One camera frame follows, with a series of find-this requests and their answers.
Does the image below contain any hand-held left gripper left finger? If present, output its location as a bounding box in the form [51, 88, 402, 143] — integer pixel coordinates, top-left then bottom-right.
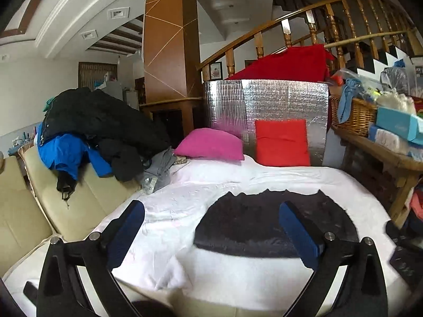
[36, 200, 146, 317]

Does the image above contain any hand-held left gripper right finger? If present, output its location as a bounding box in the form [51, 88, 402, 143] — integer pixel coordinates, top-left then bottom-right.
[278, 201, 389, 317]

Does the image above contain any black puffer jacket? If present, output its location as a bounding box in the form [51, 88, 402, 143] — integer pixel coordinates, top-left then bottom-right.
[193, 189, 359, 258]

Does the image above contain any beige sofa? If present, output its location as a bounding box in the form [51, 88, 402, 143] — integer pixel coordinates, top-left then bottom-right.
[0, 143, 139, 271]

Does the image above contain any grey garment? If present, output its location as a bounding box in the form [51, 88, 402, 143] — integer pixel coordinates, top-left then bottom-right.
[142, 148, 186, 195]

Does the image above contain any white bed blanket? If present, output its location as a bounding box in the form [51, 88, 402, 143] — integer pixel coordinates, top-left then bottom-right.
[2, 157, 410, 307]

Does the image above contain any red pillow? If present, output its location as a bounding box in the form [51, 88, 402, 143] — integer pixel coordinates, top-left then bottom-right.
[254, 119, 312, 166]

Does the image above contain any blue jacket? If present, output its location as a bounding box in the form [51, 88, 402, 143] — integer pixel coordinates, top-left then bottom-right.
[37, 124, 114, 180]

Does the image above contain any wooden table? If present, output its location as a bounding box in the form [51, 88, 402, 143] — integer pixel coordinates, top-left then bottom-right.
[332, 124, 423, 228]

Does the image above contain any black coat pile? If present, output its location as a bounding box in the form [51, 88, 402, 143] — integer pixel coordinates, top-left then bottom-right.
[41, 87, 171, 182]

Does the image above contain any pink pillow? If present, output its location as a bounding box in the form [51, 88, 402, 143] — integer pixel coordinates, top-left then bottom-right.
[173, 128, 245, 162]

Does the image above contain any white tissue pack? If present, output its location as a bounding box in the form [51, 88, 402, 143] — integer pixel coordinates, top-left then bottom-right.
[368, 125, 410, 154]

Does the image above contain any white cabinet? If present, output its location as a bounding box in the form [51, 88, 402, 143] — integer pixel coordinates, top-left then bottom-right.
[99, 80, 139, 110]

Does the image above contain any wicker basket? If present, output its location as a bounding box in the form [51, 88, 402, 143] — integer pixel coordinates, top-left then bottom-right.
[330, 94, 377, 137]

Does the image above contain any light blue cardboard box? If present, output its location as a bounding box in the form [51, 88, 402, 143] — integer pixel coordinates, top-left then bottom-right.
[376, 106, 423, 146]

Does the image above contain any silver foil insulation board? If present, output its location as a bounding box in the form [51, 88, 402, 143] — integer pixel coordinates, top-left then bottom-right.
[202, 78, 329, 167]

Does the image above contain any blue cloth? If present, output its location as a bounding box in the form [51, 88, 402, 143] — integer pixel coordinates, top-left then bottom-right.
[337, 79, 366, 123]

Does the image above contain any white stuffed plastic bag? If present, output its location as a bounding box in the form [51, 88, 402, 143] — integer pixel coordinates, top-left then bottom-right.
[377, 92, 417, 114]

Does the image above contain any brown wooden door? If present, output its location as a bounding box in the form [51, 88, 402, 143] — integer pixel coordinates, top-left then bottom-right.
[78, 62, 118, 90]

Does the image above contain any red cloth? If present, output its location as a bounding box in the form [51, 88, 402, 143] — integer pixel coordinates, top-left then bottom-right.
[226, 44, 336, 82]

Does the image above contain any grey plastic bag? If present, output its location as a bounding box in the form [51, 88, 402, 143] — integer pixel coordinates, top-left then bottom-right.
[380, 68, 410, 95]

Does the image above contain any clear plastic storage box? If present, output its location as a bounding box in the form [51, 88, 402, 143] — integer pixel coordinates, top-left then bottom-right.
[410, 56, 423, 98]

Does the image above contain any brown wooden column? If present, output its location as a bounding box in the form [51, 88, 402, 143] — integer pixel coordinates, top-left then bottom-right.
[140, 0, 204, 139]

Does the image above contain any wooden stair railing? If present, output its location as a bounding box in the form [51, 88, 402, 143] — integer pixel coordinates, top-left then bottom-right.
[196, 0, 419, 81]

